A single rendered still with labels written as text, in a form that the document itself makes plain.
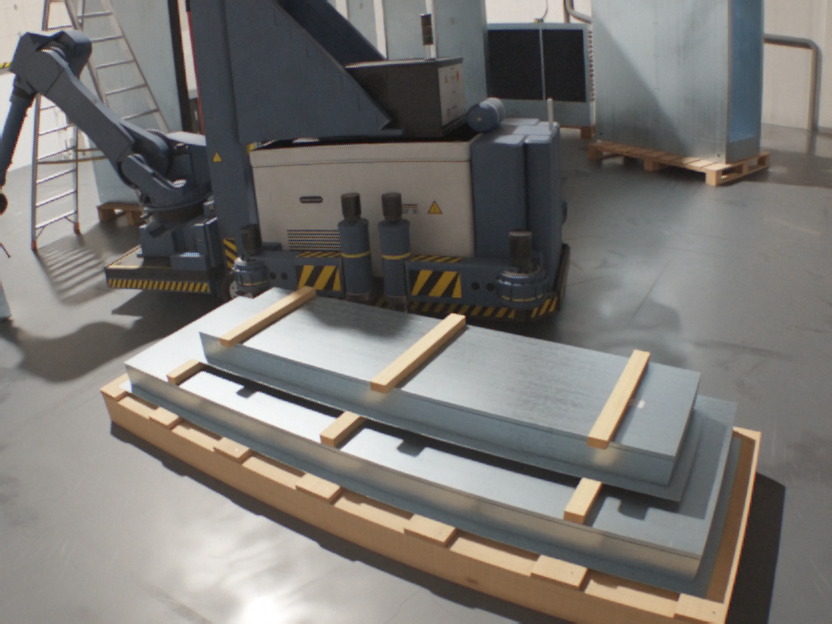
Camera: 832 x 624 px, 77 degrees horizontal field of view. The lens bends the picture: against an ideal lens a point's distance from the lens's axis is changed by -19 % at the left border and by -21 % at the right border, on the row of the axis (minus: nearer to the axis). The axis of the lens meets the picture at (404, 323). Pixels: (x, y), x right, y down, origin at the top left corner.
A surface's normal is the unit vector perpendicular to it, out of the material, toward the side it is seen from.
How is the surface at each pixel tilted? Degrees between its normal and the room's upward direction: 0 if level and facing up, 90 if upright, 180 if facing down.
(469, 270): 90
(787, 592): 0
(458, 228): 90
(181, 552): 0
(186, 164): 90
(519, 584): 90
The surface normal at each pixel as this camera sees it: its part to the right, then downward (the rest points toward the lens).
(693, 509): -0.07, -0.90
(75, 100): 0.06, 0.44
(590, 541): -0.53, 0.41
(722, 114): -0.79, 0.32
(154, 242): -0.31, 0.44
